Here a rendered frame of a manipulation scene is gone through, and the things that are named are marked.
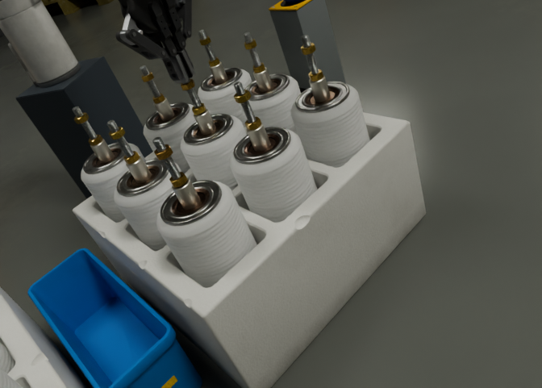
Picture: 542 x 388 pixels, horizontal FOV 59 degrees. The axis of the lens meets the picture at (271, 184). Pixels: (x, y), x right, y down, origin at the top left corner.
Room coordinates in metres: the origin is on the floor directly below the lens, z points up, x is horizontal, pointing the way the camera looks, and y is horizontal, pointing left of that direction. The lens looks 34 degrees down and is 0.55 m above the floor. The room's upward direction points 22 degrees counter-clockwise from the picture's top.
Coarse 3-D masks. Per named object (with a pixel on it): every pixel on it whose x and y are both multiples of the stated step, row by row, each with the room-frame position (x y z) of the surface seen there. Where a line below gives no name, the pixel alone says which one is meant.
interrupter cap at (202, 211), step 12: (204, 180) 0.50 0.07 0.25; (204, 192) 0.47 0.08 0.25; (216, 192) 0.46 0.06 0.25; (168, 204) 0.48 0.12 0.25; (180, 204) 0.47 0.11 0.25; (204, 204) 0.45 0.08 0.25; (216, 204) 0.44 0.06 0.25; (168, 216) 0.45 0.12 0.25; (180, 216) 0.44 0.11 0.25; (192, 216) 0.44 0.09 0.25; (204, 216) 0.43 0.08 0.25
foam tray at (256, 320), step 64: (384, 128) 0.56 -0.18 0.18; (320, 192) 0.48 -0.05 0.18; (384, 192) 0.52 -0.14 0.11; (128, 256) 0.52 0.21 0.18; (256, 256) 0.42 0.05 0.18; (320, 256) 0.45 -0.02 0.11; (384, 256) 0.50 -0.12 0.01; (192, 320) 0.41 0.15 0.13; (256, 320) 0.39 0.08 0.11; (320, 320) 0.43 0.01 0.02; (256, 384) 0.37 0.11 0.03
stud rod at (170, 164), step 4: (152, 140) 0.47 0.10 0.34; (156, 140) 0.46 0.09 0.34; (160, 140) 0.46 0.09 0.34; (156, 144) 0.46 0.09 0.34; (160, 144) 0.46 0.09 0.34; (164, 144) 0.47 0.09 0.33; (156, 148) 0.46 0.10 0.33; (160, 148) 0.46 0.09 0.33; (164, 148) 0.46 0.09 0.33; (164, 160) 0.46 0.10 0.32; (168, 160) 0.46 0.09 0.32; (172, 160) 0.47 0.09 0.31; (168, 164) 0.46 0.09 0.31; (172, 164) 0.46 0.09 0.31; (168, 168) 0.46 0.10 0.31; (172, 168) 0.46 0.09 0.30; (176, 168) 0.46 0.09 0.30; (172, 172) 0.46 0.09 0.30; (176, 172) 0.46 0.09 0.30; (172, 176) 0.46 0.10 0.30; (176, 176) 0.46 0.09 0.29; (180, 176) 0.46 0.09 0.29
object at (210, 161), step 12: (228, 132) 0.60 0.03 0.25; (240, 132) 0.61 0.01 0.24; (204, 144) 0.59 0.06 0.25; (216, 144) 0.58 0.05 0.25; (228, 144) 0.59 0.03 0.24; (192, 156) 0.60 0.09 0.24; (204, 156) 0.58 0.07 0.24; (216, 156) 0.58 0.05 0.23; (228, 156) 0.58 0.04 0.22; (192, 168) 0.61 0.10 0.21; (204, 168) 0.59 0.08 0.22; (216, 168) 0.58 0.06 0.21; (228, 168) 0.58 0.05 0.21; (216, 180) 0.58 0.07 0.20; (228, 180) 0.58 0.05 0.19
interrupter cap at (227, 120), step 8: (216, 120) 0.64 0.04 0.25; (224, 120) 0.63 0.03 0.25; (232, 120) 0.62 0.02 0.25; (192, 128) 0.65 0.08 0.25; (216, 128) 0.62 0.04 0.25; (224, 128) 0.61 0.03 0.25; (184, 136) 0.63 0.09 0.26; (192, 136) 0.62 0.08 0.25; (200, 136) 0.62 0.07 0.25; (208, 136) 0.60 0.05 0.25; (216, 136) 0.59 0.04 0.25; (192, 144) 0.60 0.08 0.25; (200, 144) 0.59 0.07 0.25
